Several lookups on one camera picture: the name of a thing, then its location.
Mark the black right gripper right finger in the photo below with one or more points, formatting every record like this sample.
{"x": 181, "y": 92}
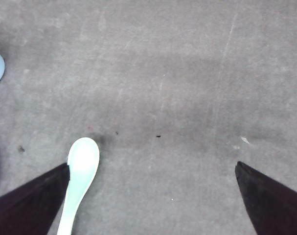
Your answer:
{"x": 270, "y": 205}

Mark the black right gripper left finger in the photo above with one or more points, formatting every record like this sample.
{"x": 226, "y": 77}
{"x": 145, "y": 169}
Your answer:
{"x": 31, "y": 208}

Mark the mint green plastic spoon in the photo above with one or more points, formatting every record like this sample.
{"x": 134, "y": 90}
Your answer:
{"x": 83, "y": 162}

